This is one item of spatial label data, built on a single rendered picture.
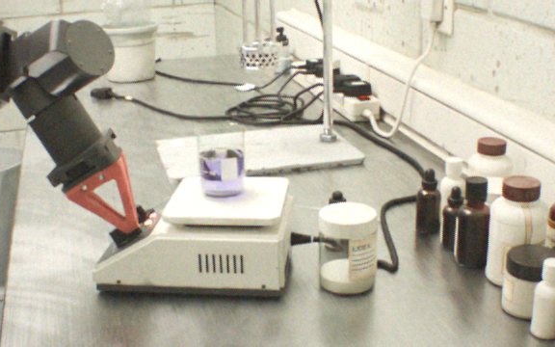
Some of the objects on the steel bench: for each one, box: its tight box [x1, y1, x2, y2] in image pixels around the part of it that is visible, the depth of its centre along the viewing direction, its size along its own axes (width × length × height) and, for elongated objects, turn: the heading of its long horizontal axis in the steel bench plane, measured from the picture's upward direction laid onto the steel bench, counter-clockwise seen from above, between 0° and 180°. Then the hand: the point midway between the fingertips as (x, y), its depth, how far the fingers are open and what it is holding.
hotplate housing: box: [92, 192, 311, 297], centre depth 85 cm, size 22×13×8 cm, turn 88°
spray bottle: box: [275, 26, 291, 73], centre depth 184 cm, size 4×4×11 cm
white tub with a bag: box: [99, 0, 158, 83], centre depth 181 cm, size 14×14×21 cm
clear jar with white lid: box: [318, 202, 378, 296], centre depth 81 cm, size 6×6×8 cm
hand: (128, 223), depth 83 cm, fingers closed, pressing on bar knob
